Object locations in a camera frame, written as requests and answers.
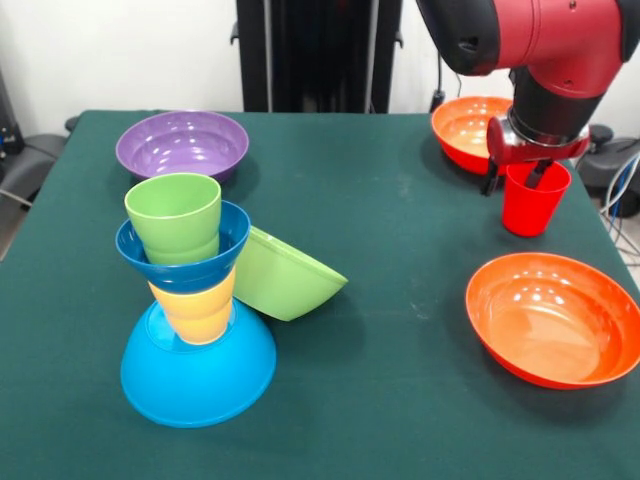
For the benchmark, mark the orange plastic bowl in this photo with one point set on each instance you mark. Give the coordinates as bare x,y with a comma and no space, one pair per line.
460,135
550,325

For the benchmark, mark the yellow stepped plastic cup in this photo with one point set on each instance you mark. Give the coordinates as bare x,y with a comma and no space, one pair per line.
200,320

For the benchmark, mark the green stepped plastic cup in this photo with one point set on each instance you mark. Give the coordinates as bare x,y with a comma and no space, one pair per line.
175,220

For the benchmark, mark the black equipment box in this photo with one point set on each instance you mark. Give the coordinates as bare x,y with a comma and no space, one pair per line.
10,125

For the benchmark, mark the light green plastic bowl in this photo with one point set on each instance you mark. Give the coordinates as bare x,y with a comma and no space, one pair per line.
285,285

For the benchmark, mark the red plastic cup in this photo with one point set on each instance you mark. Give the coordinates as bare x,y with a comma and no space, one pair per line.
530,210

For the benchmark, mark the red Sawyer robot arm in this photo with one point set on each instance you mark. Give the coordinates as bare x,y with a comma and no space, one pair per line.
540,50

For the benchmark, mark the purple plastic bowl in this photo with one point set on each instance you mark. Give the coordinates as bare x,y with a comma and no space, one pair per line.
182,145

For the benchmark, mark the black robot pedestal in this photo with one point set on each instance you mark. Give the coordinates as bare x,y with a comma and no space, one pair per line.
310,50

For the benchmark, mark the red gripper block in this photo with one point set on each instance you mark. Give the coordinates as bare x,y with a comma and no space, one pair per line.
515,152

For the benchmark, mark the light blue plastic bowl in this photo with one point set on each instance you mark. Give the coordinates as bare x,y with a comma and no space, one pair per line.
200,380

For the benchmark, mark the dark blue plastic bowl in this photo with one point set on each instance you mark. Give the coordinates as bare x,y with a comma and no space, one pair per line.
200,277

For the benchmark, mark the dark green tablecloth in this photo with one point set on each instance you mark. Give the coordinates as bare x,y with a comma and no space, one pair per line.
350,350

